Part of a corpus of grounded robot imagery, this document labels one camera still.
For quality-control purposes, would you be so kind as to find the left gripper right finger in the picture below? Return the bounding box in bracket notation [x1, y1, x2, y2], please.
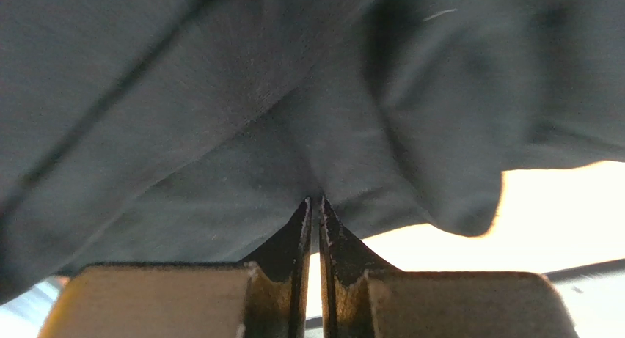
[319, 200, 577, 338]

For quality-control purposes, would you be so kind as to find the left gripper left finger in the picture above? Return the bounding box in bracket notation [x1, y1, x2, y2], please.
[40, 199, 312, 338]

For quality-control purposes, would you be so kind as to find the black t shirt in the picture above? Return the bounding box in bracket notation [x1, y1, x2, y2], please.
[1, 0, 624, 302]

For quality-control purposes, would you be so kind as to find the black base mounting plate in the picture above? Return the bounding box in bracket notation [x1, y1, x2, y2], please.
[305, 259, 624, 337]

